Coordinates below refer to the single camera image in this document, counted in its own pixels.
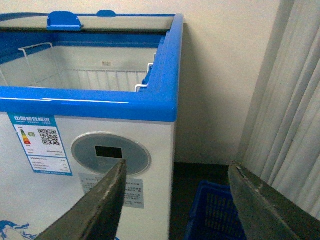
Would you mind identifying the glass sliding freezer lid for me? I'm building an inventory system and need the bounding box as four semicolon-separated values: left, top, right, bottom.
0;10;174;33

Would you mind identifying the white blue chest freezer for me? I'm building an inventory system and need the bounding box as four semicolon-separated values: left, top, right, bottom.
0;14;184;240

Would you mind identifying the blue plastic basket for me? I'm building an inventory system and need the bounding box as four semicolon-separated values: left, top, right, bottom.
184;180;247;240

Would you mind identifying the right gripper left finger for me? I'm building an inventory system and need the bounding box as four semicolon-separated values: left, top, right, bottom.
37;159;127;240

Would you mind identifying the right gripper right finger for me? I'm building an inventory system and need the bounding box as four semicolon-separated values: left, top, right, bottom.
228;163;320;240

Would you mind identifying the white wire freezer basket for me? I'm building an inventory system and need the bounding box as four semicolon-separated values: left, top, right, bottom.
0;42;158;92

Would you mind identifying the white curtain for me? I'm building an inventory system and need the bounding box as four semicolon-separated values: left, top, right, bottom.
236;0;320;218

